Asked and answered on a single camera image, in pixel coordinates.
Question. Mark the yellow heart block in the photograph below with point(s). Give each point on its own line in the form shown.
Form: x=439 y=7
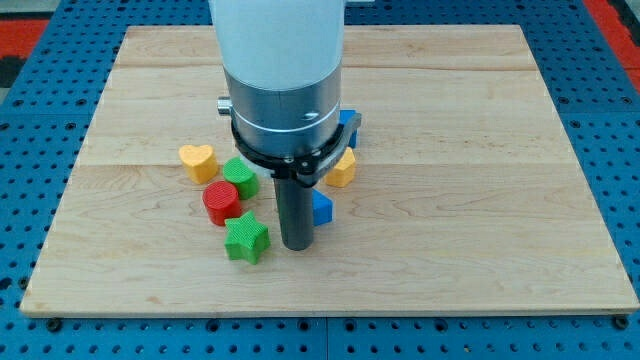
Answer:
x=199 y=162

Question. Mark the red cylinder block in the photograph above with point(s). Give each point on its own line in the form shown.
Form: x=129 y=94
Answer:
x=222 y=202

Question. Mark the blue cube block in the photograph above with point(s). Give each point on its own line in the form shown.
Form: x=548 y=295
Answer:
x=345 y=115

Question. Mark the yellow hexagon block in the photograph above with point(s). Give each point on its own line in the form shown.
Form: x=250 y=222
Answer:
x=343 y=173

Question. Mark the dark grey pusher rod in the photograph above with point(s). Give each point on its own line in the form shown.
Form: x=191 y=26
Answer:
x=295 y=210

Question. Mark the blue triangle block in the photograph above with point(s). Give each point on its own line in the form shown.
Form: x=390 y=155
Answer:
x=322 y=208

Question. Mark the green star block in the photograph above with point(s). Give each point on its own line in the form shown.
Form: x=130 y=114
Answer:
x=246 y=239

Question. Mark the green cylinder block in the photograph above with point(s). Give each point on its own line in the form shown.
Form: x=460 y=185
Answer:
x=242 y=177

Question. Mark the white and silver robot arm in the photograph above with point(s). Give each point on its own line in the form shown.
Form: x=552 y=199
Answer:
x=282 y=62

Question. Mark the wooden board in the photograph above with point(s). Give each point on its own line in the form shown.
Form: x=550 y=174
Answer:
x=468 y=199

